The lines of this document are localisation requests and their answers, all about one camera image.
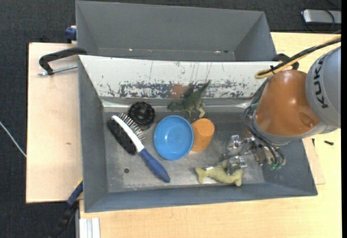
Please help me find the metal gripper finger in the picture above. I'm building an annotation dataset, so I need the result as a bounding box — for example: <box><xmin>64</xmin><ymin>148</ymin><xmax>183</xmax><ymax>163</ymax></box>
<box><xmin>226</xmin><ymin>155</ymin><xmax>248</xmax><ymax>176</ymax></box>
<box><xmin>224</xmin><ymin>135</ymin><xmax>244</xmax><ymax>155</ymax></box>

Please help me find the yellow-green toy seal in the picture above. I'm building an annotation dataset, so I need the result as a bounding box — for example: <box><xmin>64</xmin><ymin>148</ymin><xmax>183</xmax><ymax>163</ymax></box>
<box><xmin>195</xmin><ymin>160</ymin><xmax>243</xmax><ymax>187</ymax></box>

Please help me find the orange cup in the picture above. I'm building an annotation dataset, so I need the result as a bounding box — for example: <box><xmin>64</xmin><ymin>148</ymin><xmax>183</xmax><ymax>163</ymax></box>
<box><xmin>190</xmin><ymin>118</ymin><xmax>216</xmax><ymax>153</ymax></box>

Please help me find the green toy dinosaur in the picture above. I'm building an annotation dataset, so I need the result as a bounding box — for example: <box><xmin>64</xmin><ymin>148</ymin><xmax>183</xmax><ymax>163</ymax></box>
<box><xmin>166</xmin><ymin>79</ymin><xmax>212</xmax><ymax>119</ymax></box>

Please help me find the blue bowl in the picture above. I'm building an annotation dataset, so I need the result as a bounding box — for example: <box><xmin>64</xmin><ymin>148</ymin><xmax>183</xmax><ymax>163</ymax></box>
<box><xmin>153</xmin><ymin>115</ymin><xmax>195</xmax><ymax>161</ymax></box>

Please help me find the grey metal bin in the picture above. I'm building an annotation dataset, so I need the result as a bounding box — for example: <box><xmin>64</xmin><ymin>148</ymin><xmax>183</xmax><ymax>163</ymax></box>
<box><xmin>75</xmin><ymin>0</ymin><xmax>318</xmax><ymax>213</ymax></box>

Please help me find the black ribbed round part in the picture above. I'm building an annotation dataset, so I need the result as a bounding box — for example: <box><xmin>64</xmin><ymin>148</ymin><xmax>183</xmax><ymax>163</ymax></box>
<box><xmin>127</xmin><ymin>101</ymin><xmax>156</xmax><ymax>131</ymax></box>

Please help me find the blue and white hairbrush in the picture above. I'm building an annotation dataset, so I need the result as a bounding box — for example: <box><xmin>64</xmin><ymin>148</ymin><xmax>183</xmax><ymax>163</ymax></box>
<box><xmin>106</xmin><ymin>113</ymin><xmax>171</xmax><ymax>184</ymax></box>

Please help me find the pale wood flat board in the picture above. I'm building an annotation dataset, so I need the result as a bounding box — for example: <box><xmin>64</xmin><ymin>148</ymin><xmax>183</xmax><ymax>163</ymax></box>
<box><xmin>25</xmin><ymin>41</ymin><xmax>83</xmax><ymax>204</ymax></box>

